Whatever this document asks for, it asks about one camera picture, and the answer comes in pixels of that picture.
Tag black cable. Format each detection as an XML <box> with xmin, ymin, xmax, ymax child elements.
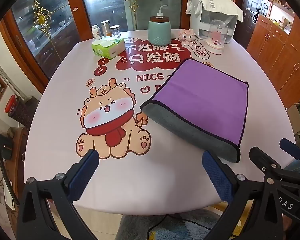
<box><xmin>144</xmin><ymin>213</ymin><xmax>216</xmax><ymax>240</ymax></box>

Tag white water dispenser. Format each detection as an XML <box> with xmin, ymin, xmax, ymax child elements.
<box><xmin>188</xmin><ymin>0</ymin><xmax>237</xmax><ymax>43</ymax></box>

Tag green tissue box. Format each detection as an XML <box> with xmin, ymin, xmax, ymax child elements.
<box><xmin>91</xmin><ymin>37</ymin><xmax>126</xmax><ymax>60</ymax></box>

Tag dark woven basket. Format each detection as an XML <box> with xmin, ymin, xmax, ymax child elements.
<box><xmin>9</xmin><ymin>96</ymin><xmax>41</xmax><ymax>131</ymax></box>

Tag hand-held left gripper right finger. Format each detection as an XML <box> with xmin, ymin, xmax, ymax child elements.
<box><xmin>202</xmin><ymin>150</ymin><xmax>284</xmax><ymax>240</ymax></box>

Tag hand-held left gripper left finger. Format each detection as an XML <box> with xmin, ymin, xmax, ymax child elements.
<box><xmin>16</xmin><ymin>149</ymin><xmax>100</xmax><ymax>240</ymax></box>

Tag pink printed tablecloth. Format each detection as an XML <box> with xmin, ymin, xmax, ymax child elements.
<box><xmin>24</xmin><ymin>29</ymin><xmax>297</xmax><ymax>216</ymax></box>

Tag wooden glass display cabinet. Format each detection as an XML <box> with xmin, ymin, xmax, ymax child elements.
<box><xmin>1</xmin><ymin>0</ymin><xmax>83</xmax><ymax>93</ymax></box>

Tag blue fluffy rug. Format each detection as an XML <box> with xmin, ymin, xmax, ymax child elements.
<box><xmin>114</xmin><ymin>207</ymin><xmax>228</xmax><ymax>240</ymax></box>

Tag pink dragon figurine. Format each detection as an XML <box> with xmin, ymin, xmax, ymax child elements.
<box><xmin>180</xmin><ymin>28</ymin><xmax>196</xmax><ymax>46</ymax></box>

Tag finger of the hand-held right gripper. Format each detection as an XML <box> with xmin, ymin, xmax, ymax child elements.
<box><xmin>279</xmin><ymin>138</ymin><xmax>300</xmax><ymax>174</ymax></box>
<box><xmin>248</xmin><ymin>147</ymin><xmax>300</xmax><ymax>188</ymax></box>

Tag white pill bottle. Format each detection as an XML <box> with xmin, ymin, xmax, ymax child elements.
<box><xmin>91</xmin><ymin>24</ymin><xmax>102</xmax><ymax>40</ymax></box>

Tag glass door gold ornament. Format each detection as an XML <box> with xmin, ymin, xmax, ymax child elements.
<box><xmin>79</xmin><ymin>0</ymin><xmax>190</xmax><ymax>33</ymax></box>

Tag dark wooden door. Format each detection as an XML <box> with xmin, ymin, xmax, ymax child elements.
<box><xmin>241</xmin><ymin>0</ymin><xmax>266</xmax><ymax>46</ymax></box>

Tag glass dome pink figure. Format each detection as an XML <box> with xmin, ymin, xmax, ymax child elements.
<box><xmin>205</xmin><ymin>19</ymin><xmax>229</xmax><ymax>55</ymax></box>

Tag purple and grey towel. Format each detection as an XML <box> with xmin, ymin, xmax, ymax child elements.
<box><xmin>140</xmin><ymin>58</ymin><xmax>249</xmax><ymax>164</ymax></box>

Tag teal ceramic jar wooden lid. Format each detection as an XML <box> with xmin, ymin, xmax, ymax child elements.
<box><xmin>148</xmin><ymin>4</ymin><xmax>172</xmax><ymax>46</ymax></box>

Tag red lidded container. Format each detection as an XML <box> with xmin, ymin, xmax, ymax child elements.
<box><xmin>4</xmin><ymin>94</ymin><xmax>18</xmax><ymax>117</ymax></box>

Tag brown wooden cabinets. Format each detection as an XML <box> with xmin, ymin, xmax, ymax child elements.
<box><xmin>246</xmin><ymin>12</ymin><xmax>300</xmax><ymax>111</ymax></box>

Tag silver lidded jar orange contents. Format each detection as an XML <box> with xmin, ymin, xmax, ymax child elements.
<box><xmin>101</xmin><ymin>20</ymin><xmax>112</xmax><ymax>38</ymax></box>

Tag cardboard box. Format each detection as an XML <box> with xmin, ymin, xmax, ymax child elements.
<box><xmin>286</xmin><ymin>102</ymin><xmax>300</xmax><ymax>146</ymax></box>

